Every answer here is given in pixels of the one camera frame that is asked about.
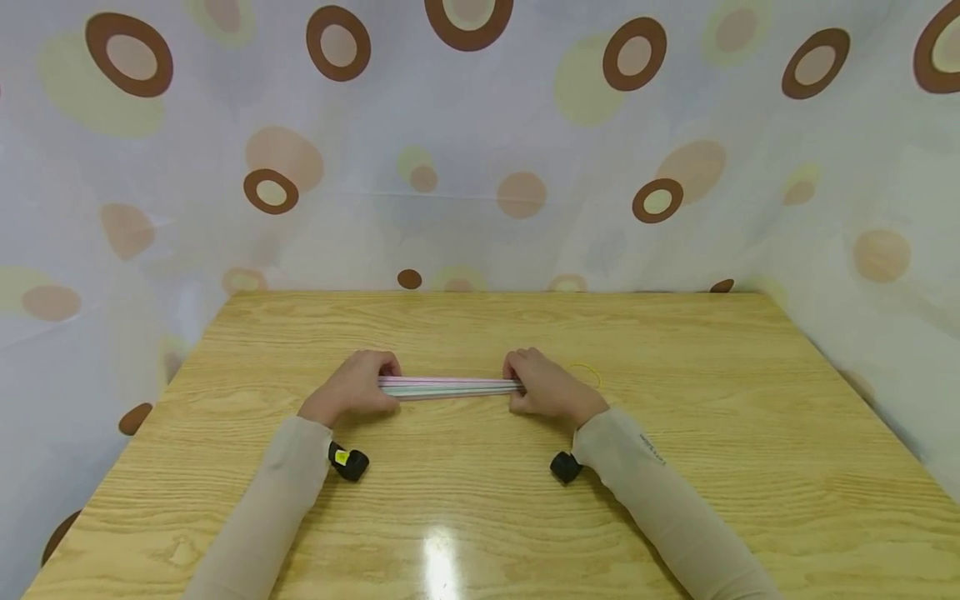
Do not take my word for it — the black wrist band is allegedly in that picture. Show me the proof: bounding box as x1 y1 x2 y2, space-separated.
549 451 585 486
327 441 371 483

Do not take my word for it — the person's left forearm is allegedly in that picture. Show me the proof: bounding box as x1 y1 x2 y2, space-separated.
181 415 336 600

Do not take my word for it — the person's right forearm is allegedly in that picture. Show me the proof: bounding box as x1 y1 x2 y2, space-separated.
571 407 781 600

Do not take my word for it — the person's right hand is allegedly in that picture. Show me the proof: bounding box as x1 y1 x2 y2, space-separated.
502 347 610 430

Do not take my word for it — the bundle of pastel straws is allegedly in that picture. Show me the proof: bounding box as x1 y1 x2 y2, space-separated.
377 376 525 402

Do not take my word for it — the person's left hand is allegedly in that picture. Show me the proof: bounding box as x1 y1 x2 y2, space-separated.
298 350 403 429

